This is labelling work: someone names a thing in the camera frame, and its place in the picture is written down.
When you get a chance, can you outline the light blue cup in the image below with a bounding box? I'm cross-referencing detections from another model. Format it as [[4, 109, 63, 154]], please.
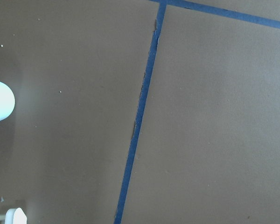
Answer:
[[0, 82, 15, 121]]

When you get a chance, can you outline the white power plug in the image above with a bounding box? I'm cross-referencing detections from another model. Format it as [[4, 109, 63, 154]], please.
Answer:
[[0, 208, 28, 224]]

